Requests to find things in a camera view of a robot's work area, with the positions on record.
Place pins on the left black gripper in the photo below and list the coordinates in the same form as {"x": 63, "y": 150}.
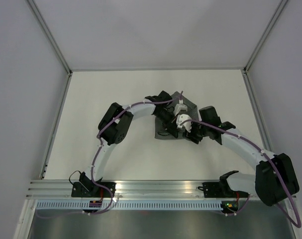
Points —
{"x": 172, "y": 125}

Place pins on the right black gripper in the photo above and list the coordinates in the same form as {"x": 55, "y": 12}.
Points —
{"x": 190, "y": 136}

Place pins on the grey cloth napkin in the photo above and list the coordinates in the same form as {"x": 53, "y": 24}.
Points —
{"x": 192, "y": 112}

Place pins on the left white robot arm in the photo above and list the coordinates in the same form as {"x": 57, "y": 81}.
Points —
{"x": 113, "y": 129}

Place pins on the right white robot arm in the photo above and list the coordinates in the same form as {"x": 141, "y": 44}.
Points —
{"x": 274, "y": 179}

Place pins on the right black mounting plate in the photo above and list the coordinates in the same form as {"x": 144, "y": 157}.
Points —
{"x": 216, "y": 190}

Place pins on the black mounting plate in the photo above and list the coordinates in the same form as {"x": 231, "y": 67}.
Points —
{"x": 92, "y": 190}
{"x": 216, "y": 190}

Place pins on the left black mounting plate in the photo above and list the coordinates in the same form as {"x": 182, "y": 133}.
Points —
{"x": 92, "y": 190}

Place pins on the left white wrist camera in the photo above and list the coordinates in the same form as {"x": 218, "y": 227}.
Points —
{"x": 180, "y": 108}

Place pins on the right aluminium frame post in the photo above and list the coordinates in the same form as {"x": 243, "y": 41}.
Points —
{"x": 266, "y": 33}

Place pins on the aluminium frame post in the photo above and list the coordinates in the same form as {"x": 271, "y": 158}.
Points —
{"x": 266, "y": 33}
{"x": 48, "y": 34}

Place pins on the left aluminium frame post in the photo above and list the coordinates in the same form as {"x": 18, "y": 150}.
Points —
{"x": 48, "y": 34}

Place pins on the white slotted cable duct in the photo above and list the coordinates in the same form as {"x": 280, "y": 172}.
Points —
{"x": 212, "y": 205}

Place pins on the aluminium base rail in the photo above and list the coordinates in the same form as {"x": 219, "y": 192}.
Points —
{"x": 126, "y": 189}

